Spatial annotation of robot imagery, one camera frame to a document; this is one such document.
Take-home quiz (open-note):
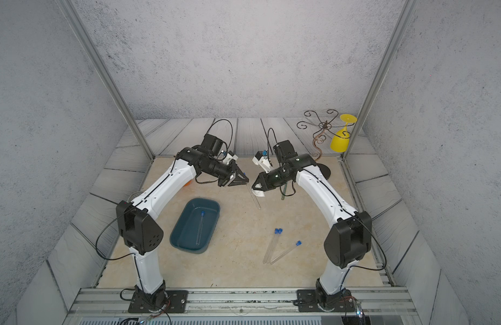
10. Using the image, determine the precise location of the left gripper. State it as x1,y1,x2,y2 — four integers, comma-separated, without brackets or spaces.
204,158,250,187

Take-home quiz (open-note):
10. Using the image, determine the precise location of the test tube blue cap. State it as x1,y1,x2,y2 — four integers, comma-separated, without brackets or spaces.
263,228,283,264
196,211,205,246
270,241,302,265
246,184,261,210

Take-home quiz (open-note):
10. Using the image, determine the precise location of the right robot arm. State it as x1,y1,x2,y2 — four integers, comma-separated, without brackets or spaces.
252,154,372,311

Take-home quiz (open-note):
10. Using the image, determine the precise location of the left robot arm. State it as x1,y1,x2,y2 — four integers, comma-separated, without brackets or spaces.
116,146,249,309

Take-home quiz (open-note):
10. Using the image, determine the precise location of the teal pen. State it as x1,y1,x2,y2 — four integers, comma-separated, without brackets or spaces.
280,184,288,200

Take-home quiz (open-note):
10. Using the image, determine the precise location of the teal plastic tray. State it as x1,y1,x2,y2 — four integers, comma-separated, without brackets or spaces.
170,198,221,255

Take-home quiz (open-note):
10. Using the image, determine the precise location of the yellow plastic goblet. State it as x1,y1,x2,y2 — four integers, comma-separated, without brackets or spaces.
330,114,357,153

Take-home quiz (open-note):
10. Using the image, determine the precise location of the black metal cup stand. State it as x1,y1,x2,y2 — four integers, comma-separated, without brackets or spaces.
296,109,354,161

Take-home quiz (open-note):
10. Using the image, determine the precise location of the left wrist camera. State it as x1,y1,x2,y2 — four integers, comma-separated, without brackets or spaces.
198,134,238,165

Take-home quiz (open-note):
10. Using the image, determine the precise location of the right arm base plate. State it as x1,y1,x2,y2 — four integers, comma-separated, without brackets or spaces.
292,288,357,313

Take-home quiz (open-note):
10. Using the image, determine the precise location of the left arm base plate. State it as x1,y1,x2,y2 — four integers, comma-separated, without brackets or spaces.
128,288,189,314

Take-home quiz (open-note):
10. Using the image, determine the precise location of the aluminium front rail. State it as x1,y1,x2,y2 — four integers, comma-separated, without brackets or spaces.
64,287,421,324

